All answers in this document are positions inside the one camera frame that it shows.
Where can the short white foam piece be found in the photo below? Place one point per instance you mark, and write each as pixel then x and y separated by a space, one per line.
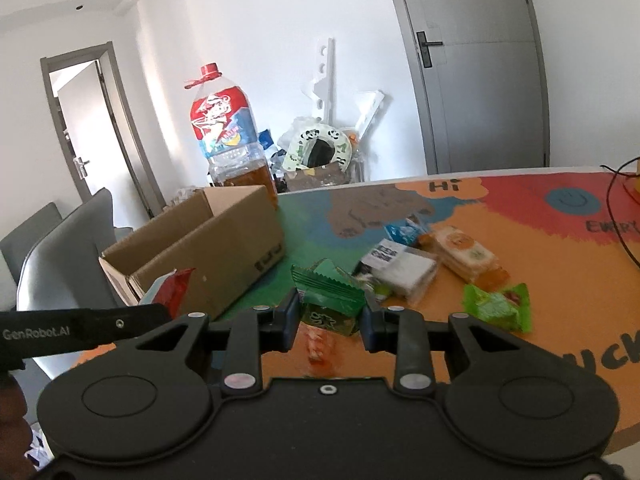
pixel 369 110

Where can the grey closed door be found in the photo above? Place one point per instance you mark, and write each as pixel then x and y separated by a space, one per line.
pixel 475 75

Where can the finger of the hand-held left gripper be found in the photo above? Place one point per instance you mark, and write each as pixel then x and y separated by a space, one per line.
pixel 130 321

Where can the grey chair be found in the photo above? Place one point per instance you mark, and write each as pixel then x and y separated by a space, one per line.
pixel 25 230
pixel 70 255

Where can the open grey-framed door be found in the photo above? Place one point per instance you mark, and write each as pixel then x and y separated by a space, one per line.
pixel 90 130

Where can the person's left hand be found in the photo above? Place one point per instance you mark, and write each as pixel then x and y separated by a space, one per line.
pixel 10 420

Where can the small blue snack packet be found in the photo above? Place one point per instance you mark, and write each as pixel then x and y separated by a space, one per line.
pixel 404 232

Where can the white and black snack packet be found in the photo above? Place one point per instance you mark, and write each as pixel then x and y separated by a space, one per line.
pixel 400 270

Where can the cardboard box with clutter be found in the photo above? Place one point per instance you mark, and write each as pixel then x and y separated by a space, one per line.
pixel 320 175

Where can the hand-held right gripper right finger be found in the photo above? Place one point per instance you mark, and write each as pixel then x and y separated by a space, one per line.
pixel 369 327

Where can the large oil bottle red cap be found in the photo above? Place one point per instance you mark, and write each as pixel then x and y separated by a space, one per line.
pixel 225 125

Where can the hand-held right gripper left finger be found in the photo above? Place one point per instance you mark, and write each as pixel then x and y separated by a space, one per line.
pixel 290 321

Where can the colourful printed table mat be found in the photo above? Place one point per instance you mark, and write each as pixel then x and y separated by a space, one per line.
pixel 525 240

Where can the bright green snack packet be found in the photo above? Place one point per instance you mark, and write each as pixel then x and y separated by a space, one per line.
pixel 495 307

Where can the small orange snack packet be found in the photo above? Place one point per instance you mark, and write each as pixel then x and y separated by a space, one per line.
pixel 320 347

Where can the red snack packet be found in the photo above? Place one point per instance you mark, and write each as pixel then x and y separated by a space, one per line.
pixel 172 290

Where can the orange rice cracker packet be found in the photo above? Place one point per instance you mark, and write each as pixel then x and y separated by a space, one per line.
pixel 462 252

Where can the tall white foam piece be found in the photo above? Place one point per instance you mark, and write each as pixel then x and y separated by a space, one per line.
pixel 322 80

